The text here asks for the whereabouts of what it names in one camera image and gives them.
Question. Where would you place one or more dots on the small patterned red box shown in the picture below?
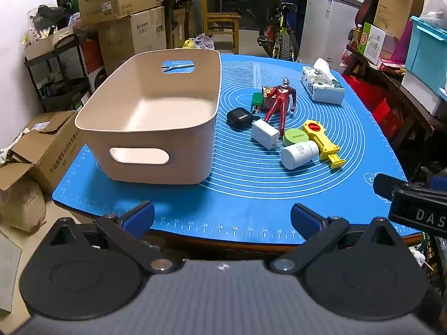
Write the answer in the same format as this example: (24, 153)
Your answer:
(269, 91)

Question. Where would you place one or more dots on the white plastic bag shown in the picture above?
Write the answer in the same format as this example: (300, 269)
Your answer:
(435, 3)

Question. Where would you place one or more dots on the green round tin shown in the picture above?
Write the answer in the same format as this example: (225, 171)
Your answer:
(295, 136)

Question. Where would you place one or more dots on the plain brown cardboard box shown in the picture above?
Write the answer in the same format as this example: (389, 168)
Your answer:
(136, 35)

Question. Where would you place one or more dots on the white pill bottle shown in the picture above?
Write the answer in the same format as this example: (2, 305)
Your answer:
(298, 154)

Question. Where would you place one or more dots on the yellow toy launcher red dial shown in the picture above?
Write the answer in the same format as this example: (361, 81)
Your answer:
(323, 139)

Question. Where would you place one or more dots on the beige plastic storage basket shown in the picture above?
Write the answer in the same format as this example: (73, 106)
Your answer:
(150, 111)

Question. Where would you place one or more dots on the open cardboard box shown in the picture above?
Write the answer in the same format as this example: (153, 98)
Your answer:
(49, 146)

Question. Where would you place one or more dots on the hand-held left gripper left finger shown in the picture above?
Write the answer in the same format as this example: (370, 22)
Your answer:
(139, 217)

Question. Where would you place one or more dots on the black metal shelf rack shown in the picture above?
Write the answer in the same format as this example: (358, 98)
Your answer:
(56, 76)

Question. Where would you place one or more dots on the wooden chair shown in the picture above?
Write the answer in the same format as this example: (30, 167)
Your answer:
(220, 21)

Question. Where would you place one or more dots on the clear plastic bag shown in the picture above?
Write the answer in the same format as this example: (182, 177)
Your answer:
(204, 41)

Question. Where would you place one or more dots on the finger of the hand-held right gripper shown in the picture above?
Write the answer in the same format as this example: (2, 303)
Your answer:
(389, 185)

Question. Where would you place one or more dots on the red and white box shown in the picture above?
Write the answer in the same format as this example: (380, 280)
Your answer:
(93, 66)

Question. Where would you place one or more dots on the blue silicone baking mat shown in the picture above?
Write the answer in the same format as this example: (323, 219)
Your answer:
(244, 199)

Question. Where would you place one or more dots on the green and black bicycle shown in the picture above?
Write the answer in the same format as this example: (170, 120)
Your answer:
(283, 38)

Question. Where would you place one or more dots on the beige woven sack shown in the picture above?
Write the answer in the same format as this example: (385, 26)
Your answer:
(21, 206)

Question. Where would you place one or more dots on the green and white carton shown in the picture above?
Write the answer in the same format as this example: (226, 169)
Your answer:
(373, 43)

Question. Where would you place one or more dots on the white charger plug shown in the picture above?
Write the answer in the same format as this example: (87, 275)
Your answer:
(265, 134)

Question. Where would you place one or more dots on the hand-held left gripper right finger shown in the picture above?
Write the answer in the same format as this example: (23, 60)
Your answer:
(304, 218)

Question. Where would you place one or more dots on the white chest freezer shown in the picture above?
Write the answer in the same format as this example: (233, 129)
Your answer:
(328, 24)

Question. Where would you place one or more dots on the turquoise plastic storage bin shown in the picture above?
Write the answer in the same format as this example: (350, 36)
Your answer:
(427, 52)

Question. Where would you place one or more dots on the red hero action figure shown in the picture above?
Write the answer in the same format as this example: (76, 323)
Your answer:
(279, 101)

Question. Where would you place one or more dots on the tall flat cardboard box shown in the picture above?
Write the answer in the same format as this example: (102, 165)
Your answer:
(398, 3)

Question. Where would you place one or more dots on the patterned tissue pack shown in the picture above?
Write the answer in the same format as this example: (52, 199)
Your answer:
(321, 85)

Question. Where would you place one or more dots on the yellow detergent jug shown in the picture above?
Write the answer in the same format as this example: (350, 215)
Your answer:
(188, 43)

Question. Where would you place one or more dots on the small green box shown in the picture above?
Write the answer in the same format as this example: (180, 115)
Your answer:
(257, 100)

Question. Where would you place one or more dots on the black earbuds case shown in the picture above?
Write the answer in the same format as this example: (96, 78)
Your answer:
(240, 118)

